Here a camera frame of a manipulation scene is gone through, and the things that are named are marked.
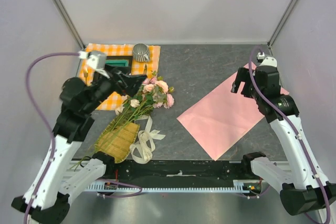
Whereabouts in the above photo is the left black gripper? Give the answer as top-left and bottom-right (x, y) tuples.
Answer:
(84, 63), (149, 113)

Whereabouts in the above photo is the peach rose stem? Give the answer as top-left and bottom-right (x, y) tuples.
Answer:
(112, 77), (170, 130)

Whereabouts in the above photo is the pink wrapping paper sheet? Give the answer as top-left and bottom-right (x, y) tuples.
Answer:
(174, 68), (286, 161)

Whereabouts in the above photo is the cream rose stem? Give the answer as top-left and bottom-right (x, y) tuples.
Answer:
(73, 98), (146, 169)

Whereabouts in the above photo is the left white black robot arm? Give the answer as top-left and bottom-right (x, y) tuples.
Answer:
(12, 67), (146, 223)

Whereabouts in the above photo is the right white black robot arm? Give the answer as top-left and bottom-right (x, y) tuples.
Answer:
(231, 66), (335, 216)

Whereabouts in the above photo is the orange white checkered cloth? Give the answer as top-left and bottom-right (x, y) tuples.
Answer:
(78, 43), (161, 111)

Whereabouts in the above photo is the black green square plate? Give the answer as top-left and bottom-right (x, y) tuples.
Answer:
(104, 56), (133, 74)

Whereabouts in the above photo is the grey striped mug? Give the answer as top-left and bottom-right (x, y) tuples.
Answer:
(132, 44), (150, 62)

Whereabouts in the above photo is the gold spoon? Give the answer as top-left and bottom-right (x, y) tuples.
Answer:
(83, 67), (88, 85)

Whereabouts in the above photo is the woven bamboo mat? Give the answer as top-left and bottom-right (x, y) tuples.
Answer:
(94, 119), (140, 164)

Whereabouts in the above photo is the cream ribbon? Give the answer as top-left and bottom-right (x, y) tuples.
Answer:
(129, 115), (165, 164)

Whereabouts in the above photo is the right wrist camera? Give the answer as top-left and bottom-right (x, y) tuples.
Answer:
(256, 52), (277, 68)

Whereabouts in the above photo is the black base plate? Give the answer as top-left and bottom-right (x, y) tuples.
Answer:
(85, 158), (272, 188)

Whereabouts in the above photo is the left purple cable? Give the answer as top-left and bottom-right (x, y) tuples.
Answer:
(23, 51), (81, 223)

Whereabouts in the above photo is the white cable duct strip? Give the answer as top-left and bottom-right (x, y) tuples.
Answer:
(84, 180), (260, 194)

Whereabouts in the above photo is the right aluminium frame post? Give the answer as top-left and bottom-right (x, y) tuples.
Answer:
(267, 0), (299, 51)

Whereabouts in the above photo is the aluminium frame post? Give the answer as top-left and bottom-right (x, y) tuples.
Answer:
(267, 0), (299, 51)
(52, 0), (86, 49)

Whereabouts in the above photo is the left aluminium frame post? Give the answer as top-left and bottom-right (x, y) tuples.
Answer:
(52, 0), (86, 49)

